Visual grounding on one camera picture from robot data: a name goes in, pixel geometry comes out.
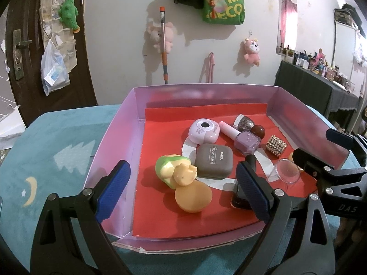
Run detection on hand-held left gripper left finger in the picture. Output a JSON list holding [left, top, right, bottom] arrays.
[[30, 160, 131, 275]]

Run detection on round glitter nail polish bottle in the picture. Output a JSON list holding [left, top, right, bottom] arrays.
[[233, 114, 255, 132]]

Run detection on white crumpled sheet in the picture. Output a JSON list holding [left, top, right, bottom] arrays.
[[0, 92, 26, 149]]

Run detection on clear plastic cup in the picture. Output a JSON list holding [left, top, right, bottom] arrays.
[[265, 158, 300, 191]]

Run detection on red-brown ball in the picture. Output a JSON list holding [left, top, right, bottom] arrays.
[[251, 124, 266, 138]]

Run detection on clear plastic bag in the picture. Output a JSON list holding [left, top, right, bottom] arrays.
[[40, 38, 71, 96]]

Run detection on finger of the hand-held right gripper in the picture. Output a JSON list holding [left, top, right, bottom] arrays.
[[292, 147, 349, 178], [326, 128, 367, 152]]

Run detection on yellow dog toy green hood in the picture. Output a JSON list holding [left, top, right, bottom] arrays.
[[155, 154, 198, 190]]

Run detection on white stick orange ends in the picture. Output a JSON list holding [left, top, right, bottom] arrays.
[[159, 6, 170, 85]]

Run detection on lilac round compact case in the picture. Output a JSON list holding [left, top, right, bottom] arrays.
[[188, 119, 221, 144]]

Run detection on small pink plush animal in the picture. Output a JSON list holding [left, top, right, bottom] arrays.
[[243, 38, 261, 66]]

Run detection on green plush dinosaur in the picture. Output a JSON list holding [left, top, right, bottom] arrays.
[[58, 0, 81, 33]]

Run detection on brass door handle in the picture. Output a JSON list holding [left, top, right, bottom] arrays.
[[12, 29, 33, 81]]

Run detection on dark wooden door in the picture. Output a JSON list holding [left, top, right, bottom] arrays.
[[6, 0, 98, 127]]

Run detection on black square nail polish bottle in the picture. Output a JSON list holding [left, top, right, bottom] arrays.
[[231, 154, 257, 209]]

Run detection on wall mirror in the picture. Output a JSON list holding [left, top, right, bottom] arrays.
[[276, 0, 298, 56]]

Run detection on rhinestone studded cube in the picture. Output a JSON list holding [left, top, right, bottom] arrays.
[[265, 135, 287, 157]]

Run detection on green tote bag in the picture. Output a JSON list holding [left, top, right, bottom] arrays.
[[202, 0, 245, 26]]

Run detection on pink cardboard box red lining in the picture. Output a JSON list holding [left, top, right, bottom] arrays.
[[83, 84, 350, 254]]

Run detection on side table dark cloth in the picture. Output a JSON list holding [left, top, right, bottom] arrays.
[[275, 60, 360, 121]]

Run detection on purple nail polish pink cap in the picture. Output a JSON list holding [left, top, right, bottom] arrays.
[[219, 121, 261, 154]]

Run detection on small yellow wax dome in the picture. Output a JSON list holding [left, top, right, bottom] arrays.
[[288, 151, 305, 173]]

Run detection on white wardrobe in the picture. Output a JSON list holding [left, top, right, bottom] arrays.
[[333, 4, 367, 92]]

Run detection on row of cosmetic bottles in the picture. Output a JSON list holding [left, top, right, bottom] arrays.
[[282, 46, 354, 91]]

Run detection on taupe eyeshadow case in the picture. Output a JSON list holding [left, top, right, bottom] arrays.
[[194, 143, 233, 180]]

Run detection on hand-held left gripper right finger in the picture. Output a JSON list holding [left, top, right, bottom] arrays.
[[236, 160, 336, 275]]

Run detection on large yellow wax dome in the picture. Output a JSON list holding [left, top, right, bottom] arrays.
[[175, 183, 213, 213]]

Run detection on pink bear plush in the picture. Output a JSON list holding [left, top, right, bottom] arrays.
[[147, 21, 177, 53]]

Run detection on clear hanging pocket organizer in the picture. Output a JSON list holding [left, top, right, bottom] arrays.
[[39, 0, 78, 72]]

